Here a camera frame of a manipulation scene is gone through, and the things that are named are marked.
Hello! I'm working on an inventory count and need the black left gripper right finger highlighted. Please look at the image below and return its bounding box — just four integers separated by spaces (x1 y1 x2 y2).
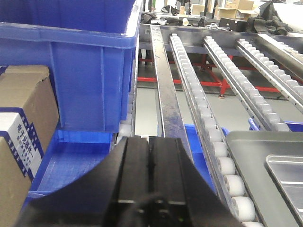
151 137 242 227

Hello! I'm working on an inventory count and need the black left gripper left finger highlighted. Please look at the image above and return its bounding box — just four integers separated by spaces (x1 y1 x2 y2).
16 137 148 227

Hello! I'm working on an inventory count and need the silver metal tray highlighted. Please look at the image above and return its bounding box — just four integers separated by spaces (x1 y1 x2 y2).
266 155 303 226

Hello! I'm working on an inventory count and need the grey plastic tray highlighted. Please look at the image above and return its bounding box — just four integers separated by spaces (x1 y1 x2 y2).
226 131 303 227

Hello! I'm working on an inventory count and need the brown cardboard box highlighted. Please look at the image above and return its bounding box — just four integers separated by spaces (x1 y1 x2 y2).
0 65 59 227

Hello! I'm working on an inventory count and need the black box on table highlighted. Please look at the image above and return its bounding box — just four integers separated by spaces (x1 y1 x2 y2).
219 17 247 32

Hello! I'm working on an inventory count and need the blue bin below rollers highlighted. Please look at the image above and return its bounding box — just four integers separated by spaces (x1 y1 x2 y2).
23 124 217 207

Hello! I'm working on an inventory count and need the large blue plastic bin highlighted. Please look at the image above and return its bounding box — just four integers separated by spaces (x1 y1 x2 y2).
0 0 142 133

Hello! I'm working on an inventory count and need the black cloth heap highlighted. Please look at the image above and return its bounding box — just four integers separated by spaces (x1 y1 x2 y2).
244 0 293 35

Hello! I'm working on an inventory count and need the white roller rail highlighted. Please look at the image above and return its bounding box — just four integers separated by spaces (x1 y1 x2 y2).
204 36 290 132
236 39 303 109
169 34 262 227

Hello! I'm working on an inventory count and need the flat steel rail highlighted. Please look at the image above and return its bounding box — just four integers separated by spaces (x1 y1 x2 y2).
150 25 193 161

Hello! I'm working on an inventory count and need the red steel frame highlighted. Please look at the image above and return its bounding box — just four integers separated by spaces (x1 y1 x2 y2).
138 54 282 99

